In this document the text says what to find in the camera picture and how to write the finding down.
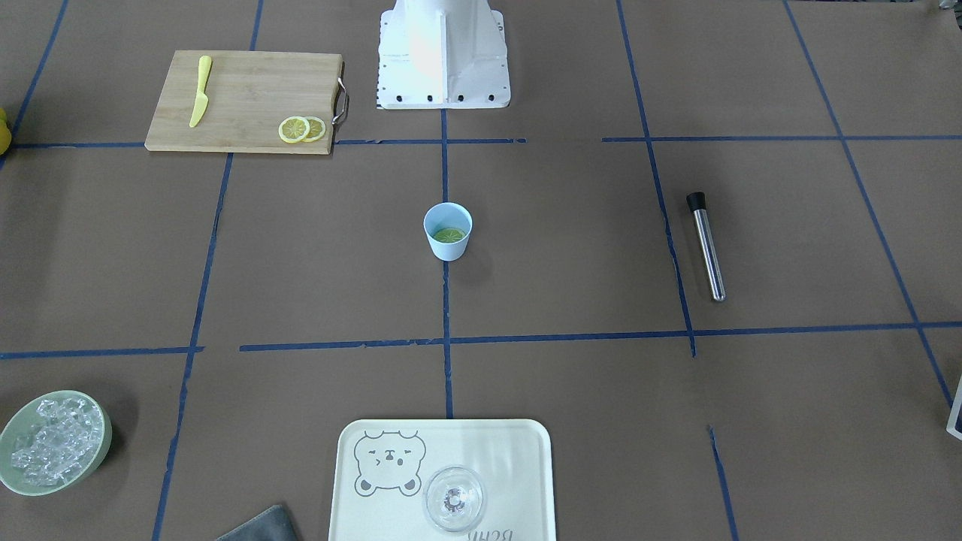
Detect yellow lemon slice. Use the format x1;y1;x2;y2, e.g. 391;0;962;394
431;228;467;244

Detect wooden cutting board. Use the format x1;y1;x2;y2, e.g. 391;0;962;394
144;50;346;155

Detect grey folded cloth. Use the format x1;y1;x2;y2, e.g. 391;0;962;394
216;504;299;540

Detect steel muddler black tip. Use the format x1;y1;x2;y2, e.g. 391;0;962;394
686;192;726;304

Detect yellow plastic knife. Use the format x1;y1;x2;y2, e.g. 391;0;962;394
189;55;213;128

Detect dark box at edge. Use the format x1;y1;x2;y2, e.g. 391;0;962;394
945;378;962;441

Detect cream bear tray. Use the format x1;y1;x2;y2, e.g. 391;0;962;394
328;420;557;540

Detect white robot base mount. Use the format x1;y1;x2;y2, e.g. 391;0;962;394
376;1;512;110

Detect green bowl of ice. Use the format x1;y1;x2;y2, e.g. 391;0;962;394
1;390;113;497

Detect clear wine glass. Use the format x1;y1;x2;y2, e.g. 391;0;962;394
423;465;487;534

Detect yellow object at edge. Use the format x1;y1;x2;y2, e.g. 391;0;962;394
0;107;13;156

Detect light blue cup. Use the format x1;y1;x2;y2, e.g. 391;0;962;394
422;202;473;261

